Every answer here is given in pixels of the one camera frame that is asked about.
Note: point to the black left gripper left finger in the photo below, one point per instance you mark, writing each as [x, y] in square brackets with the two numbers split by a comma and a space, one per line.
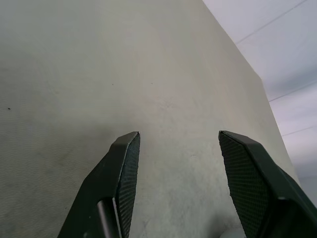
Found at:
[111, 188]

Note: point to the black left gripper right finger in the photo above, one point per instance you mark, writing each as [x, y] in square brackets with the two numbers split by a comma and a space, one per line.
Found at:
[260, 188]

